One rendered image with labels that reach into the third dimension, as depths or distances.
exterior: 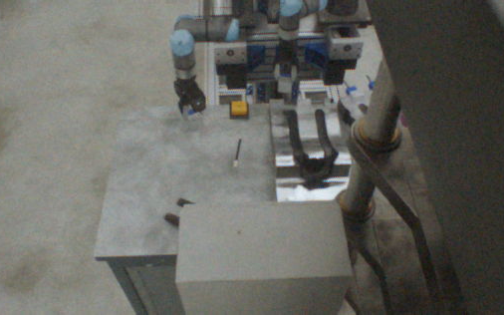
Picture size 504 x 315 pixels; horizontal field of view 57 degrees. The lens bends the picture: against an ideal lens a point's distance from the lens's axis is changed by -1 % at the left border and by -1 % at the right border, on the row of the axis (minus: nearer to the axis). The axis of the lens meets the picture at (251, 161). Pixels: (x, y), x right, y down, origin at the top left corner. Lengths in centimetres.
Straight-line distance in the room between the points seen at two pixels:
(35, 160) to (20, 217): 41
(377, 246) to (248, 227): 34
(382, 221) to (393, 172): 25
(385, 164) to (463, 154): 45
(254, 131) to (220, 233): 109
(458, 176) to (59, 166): 274
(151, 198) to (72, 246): 103
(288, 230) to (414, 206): 22
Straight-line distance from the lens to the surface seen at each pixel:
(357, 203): 106
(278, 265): 81
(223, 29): 160
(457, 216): 45
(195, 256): 83
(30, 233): 281
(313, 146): 170
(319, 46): 215
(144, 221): 168
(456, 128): 45
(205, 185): 173
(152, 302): 207
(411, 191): 85
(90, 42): 387
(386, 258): 106
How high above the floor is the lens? 220
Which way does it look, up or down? 52 degrees down
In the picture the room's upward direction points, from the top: 1 degrees counter-clockwise
